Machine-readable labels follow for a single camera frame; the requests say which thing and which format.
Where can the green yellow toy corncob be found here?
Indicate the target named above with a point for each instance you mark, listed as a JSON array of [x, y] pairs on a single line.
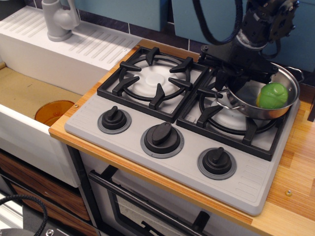
[[272, 96]]

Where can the black right burner grate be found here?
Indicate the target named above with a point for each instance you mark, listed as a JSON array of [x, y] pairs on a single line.
[[260, 138]]

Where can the black left stove knob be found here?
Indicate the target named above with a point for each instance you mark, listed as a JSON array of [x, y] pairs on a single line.
[[114, 121]]

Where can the black stove knob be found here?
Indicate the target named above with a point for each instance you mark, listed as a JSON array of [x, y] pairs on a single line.
[[162, 141], [114, 121], [217, 163]]

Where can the toy oven door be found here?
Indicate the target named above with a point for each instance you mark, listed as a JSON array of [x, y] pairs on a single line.
[[137, 208]]

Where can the black burner grate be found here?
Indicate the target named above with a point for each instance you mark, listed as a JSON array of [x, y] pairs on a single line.
[[151, 84], [260, 138]]

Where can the black right stove knob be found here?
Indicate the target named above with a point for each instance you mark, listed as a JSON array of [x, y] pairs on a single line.
[[217, 163]]

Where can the white toy sink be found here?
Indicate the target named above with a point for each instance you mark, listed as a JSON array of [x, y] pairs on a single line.
[[35, 71]]

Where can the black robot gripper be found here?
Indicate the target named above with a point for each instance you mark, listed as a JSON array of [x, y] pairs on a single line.
[[239, 64]]

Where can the stainless steel pot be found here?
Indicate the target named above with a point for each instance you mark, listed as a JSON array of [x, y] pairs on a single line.
[[244, 100]]

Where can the orange plastic plate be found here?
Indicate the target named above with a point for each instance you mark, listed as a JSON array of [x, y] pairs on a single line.
[[49, 113]]

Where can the black left burner grate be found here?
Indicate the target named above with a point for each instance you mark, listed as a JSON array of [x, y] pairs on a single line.
[[151, 84]]

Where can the grey toy stove top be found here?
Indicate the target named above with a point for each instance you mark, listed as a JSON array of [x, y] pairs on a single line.
[[246, 190]]

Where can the wood grain drawer front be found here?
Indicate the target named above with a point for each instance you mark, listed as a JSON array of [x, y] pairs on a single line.
[[64, 203]]

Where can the black middle stove knob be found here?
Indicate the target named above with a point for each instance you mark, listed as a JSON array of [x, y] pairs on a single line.
[[162, 141]]

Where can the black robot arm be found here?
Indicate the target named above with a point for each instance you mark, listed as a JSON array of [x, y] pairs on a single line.
[[260, 23]]

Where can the grey toy faucet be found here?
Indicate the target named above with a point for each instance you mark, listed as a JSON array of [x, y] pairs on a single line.
[[59, 22]]

